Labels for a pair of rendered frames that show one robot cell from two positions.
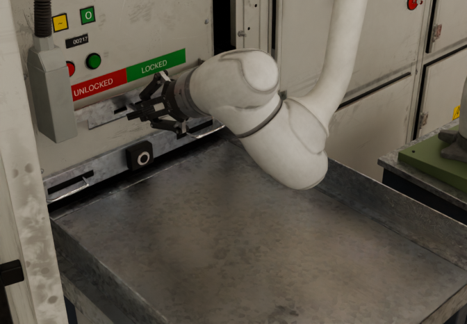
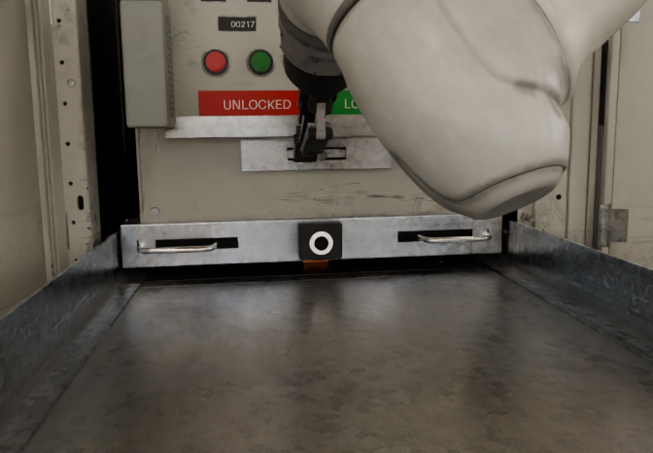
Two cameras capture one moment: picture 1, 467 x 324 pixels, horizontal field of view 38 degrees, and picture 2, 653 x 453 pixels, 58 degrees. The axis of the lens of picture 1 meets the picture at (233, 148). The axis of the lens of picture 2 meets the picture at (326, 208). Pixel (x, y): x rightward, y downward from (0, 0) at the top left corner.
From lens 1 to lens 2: 93 cm
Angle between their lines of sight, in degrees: 40
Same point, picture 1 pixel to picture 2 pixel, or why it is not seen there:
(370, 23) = not seen: outside the picture
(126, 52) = not seen: hidden behind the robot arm
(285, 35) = (626, 101)
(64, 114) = (146, 80)
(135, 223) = (231, 311)
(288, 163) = (418, 95)
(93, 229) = (169, 303)
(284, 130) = (418, 4)
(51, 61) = not seen: outside the picture
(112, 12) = not seen: outside the picture
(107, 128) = (274, 181)
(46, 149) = (168, 179)
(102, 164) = (255, 234)
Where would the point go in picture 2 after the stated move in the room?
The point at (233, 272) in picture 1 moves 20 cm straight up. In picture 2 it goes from (285, 411) to (278, 134)
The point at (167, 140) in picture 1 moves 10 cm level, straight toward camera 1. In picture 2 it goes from (378, 236) to (347, 249)
